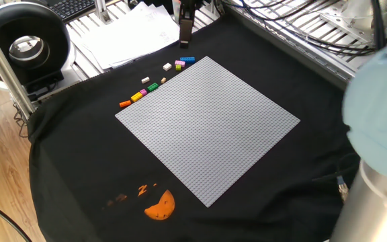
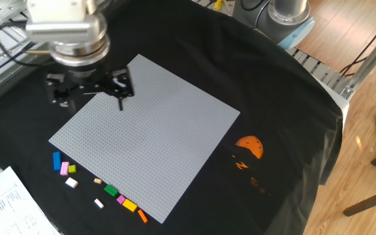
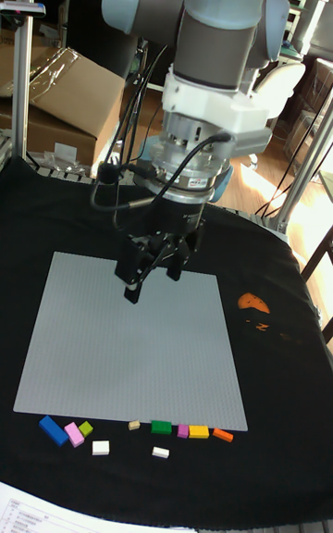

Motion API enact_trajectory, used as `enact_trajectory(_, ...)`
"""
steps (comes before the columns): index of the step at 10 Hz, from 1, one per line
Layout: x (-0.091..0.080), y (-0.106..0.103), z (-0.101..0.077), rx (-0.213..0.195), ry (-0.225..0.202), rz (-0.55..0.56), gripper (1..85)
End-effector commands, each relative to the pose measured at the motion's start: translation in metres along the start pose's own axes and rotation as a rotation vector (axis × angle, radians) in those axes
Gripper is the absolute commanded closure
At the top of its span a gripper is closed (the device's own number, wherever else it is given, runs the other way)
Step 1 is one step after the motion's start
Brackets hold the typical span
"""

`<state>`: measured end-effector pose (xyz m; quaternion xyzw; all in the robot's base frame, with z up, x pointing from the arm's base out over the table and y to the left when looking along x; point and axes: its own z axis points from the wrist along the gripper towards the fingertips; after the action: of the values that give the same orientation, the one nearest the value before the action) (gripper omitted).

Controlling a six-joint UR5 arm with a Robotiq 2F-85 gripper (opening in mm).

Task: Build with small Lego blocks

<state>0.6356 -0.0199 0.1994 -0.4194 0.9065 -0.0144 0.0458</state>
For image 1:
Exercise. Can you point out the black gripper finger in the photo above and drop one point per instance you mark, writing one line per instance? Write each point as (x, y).
(185, 32)

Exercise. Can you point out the blue long Lego brick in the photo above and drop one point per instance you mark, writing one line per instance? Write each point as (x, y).
(187, 60)

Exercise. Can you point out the clear cup of Lego pieces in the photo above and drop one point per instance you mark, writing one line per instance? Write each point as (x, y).
(175, 10)

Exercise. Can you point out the light pink Lego brick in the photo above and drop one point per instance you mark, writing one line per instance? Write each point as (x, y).
(180, 63)

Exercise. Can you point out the lime green Lego brick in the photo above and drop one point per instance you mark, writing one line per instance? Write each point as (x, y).
(178, 68)

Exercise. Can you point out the wide white Lego brick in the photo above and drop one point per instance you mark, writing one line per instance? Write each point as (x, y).
(167, 66)

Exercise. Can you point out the narrow white Lego brick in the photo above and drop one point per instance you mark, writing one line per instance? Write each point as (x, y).
(145, 80)

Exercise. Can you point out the dark green Lego brick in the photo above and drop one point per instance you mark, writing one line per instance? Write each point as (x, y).
(152, 87)

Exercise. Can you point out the magenta small Lego brick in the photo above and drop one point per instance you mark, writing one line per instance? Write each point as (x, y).
(143, 92)

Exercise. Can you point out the yellow Lego brick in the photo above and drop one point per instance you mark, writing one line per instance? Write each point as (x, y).
(136, 97)

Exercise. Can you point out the orange narrow Lego brick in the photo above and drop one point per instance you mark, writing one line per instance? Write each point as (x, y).
(125, 103)

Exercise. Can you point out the grey Lego baseplate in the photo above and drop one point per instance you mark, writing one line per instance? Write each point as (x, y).
(207, 127)

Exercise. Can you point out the white printed paper sheets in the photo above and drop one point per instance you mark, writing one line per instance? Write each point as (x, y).
(129, 37)

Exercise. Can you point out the black computer keyboard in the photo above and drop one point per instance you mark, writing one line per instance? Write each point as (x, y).
(72, 8)

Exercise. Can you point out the black cloth with orange print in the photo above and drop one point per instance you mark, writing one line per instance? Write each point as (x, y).
(79, 151)

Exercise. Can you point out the aluminium frame post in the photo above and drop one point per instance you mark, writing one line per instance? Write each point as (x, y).
(2, 64)
(102, 11)

